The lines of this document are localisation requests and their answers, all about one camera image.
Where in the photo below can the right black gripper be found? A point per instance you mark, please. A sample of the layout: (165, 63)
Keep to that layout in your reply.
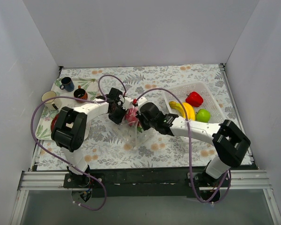
(141, 119)

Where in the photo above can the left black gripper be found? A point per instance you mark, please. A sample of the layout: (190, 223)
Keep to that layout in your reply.
(118, 115)

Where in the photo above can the pink fake fruit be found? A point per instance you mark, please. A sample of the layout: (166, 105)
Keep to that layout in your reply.
(132, 120)

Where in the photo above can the clear zip top bag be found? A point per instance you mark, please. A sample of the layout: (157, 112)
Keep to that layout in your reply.
(131, 136)

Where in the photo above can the yellow fake banana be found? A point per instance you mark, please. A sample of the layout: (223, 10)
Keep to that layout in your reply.
(186, 110)

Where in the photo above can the red fake bell pepper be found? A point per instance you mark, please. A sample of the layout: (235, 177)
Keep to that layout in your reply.
(194, 99)

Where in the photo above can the green fake apple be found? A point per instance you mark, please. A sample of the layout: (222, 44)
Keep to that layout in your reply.
(203, 115)

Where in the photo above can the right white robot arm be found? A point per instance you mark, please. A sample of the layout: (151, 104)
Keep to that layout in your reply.
(230, 143)

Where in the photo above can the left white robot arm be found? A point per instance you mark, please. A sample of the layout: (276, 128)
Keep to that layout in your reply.
(69, 129)

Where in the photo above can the leaf pattern white tray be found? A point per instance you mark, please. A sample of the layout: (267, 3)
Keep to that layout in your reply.
(43, 131)

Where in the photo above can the white plastic basket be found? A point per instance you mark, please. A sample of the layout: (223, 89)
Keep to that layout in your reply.
(210, 104)

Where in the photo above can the orange patterned small bowl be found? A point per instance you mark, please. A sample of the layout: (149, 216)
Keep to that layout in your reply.
(80, 94)

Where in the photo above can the dark blue mug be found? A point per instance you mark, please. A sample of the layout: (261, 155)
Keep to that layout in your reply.
(67, 84)

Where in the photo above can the cream mug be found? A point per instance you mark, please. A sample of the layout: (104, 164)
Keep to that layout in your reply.
(50, 100)

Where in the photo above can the red rimmed cream plate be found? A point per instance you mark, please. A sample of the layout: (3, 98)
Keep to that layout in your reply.
(54, 122)

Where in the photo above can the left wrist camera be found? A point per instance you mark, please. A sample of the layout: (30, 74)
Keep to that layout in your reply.
(127, 104)

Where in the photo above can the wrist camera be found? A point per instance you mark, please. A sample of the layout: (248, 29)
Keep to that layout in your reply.
(138, 103)
(127, 104)

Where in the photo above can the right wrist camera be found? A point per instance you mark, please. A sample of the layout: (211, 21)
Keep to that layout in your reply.
(138, 103)

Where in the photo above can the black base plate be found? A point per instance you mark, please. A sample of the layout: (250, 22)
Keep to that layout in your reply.
(172, 181)

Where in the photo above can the aluminium frame rail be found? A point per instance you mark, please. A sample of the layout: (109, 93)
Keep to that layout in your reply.
(40, 181)

